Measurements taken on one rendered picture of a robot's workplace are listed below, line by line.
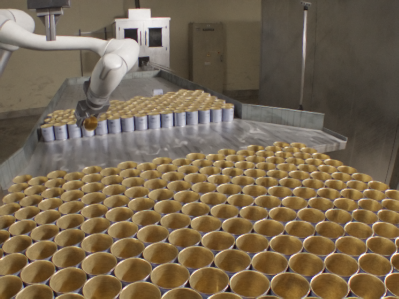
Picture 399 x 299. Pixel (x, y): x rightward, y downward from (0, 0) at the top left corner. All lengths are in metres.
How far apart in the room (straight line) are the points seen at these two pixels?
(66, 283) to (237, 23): 8.05
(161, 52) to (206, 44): 1.73
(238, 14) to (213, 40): 1.21
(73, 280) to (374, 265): 0.59
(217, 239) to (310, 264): 0.20
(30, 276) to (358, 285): 0.62
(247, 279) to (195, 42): 7.10
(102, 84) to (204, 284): 0.76
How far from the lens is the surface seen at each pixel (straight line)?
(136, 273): 0.61
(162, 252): 0.64
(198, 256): 0.62
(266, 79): 4.46
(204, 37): 7.56
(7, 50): 1.51
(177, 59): 7.77
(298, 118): 1.74
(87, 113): 1.22
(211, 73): 7.68
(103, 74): 1.07
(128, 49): 1.20
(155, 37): 6.12
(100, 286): 0.58
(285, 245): 0.67
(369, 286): 0.61
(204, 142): 1.41
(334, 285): 0.59
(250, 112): 1.79
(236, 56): 8.35
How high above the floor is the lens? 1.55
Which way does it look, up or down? 21 degrees down
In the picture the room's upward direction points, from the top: straight up
